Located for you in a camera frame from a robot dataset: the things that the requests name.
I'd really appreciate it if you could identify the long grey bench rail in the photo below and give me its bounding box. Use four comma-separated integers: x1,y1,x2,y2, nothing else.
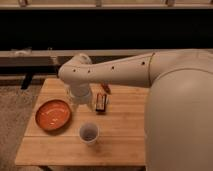
0,49,153,67

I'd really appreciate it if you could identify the orange round plate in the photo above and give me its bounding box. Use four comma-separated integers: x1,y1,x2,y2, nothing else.
35,99,72,131

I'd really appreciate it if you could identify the dark rectangular snack box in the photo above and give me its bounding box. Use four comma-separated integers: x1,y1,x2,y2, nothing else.
95,93,107,112

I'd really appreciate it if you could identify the clear plastic bottle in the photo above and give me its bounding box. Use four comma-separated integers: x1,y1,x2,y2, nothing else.
66,88,94,111

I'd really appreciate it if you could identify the white plastic cup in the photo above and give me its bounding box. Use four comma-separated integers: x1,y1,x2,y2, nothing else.
79,122,99,145

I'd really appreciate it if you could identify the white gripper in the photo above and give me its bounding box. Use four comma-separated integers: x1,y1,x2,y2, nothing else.
68,84,92,104

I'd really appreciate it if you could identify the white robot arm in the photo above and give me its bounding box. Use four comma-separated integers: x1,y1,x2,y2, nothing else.
59,49,213,171

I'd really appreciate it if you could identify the wooden table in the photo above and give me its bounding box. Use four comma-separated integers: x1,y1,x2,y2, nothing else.
15,86,148,166

